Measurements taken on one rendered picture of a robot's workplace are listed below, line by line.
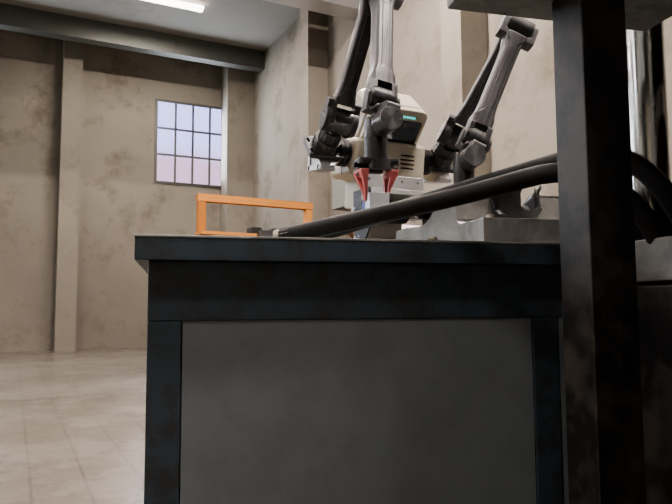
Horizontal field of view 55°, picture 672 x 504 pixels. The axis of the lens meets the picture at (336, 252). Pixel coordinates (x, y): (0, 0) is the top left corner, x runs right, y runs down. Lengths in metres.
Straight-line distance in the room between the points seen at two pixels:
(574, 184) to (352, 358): 0.45
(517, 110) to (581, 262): 5.06
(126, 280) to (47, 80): 3.53
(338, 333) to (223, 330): 0.18
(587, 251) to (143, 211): 10.97
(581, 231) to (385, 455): 0.50
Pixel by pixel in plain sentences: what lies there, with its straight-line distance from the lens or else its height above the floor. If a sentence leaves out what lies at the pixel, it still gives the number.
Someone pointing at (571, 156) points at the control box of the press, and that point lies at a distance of 0.81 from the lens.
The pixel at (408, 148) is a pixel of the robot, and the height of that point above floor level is 1.20.
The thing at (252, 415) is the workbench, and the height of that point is 0.53.
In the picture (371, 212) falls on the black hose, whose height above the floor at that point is 0.85.
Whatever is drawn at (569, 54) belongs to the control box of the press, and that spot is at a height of 0.99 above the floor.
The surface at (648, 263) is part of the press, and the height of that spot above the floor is 0.75.
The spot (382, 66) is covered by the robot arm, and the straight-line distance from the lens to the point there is 1.65.
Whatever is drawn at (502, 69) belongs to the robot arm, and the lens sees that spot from 1.91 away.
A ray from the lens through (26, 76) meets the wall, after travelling 11.88.
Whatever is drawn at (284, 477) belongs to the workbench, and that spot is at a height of 0.43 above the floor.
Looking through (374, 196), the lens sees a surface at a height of 0.95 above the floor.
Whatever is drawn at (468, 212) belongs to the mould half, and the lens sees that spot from 1.37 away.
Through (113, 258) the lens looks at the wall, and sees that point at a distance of 11.41.
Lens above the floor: 0.69
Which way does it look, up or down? 5 degrees up
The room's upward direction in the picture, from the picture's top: straight up
